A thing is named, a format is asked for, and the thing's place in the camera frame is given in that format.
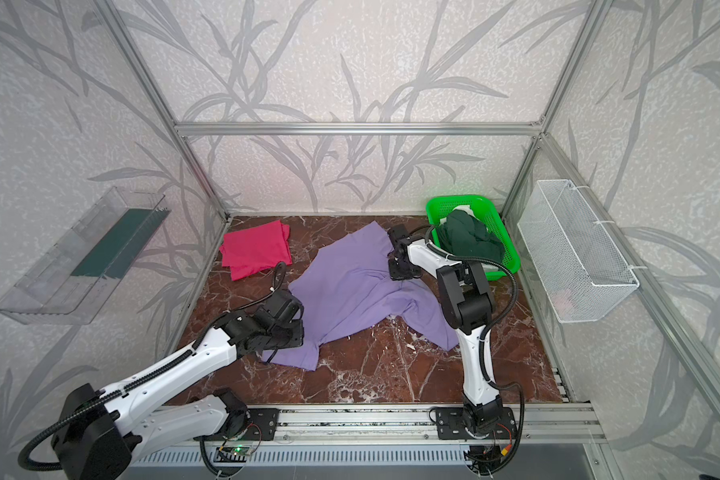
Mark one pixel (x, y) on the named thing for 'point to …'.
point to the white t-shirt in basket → (466, 208)
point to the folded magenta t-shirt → (253, 249)
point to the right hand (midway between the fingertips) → (400, 266)
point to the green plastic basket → (438, 207)
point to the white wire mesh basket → (578, 270)
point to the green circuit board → (236, 450)
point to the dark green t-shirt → (461, 234)
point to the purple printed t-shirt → (352, 283)
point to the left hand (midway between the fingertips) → (307, 327)
